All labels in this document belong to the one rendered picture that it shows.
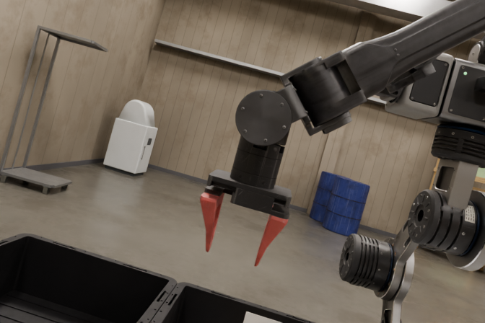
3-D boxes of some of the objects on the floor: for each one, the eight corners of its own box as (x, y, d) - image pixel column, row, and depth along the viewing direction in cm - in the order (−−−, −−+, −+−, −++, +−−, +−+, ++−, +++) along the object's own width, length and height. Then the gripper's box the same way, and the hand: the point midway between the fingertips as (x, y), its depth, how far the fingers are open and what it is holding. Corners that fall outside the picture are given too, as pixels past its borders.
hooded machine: (146, 174, 760) (164, 107, 758) (135, 177, 703) (155, 104, 701) (114, 165, 765) (132, 99, 763) (101, 167, 708) (120, 95, 706)
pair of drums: (344, 224, 836) (357, 179, 834) (360, 240, 701) (375, 187, 699) (307, 213, 840) (320, 169, 839) (315, 227, 705) (330, 174, 704)
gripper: (304, 149, 53) (273, 260, 54) (225, 127, 54) (197, 238, 55) (307, 152, 46) (271, 280, 47) (217, 128, 47) (185, 254, 48)
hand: (233, 251), depth 51 cm, fingers open, 6 cm apart
